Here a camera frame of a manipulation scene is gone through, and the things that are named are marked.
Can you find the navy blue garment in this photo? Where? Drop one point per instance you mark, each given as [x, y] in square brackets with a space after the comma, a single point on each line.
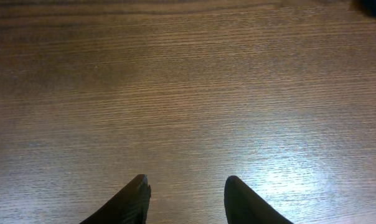
[367, 7]

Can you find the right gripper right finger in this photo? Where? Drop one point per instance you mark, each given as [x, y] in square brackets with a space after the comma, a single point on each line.
[244, 206]

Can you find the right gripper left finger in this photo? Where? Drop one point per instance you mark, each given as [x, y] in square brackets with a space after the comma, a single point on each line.
[129, 206]

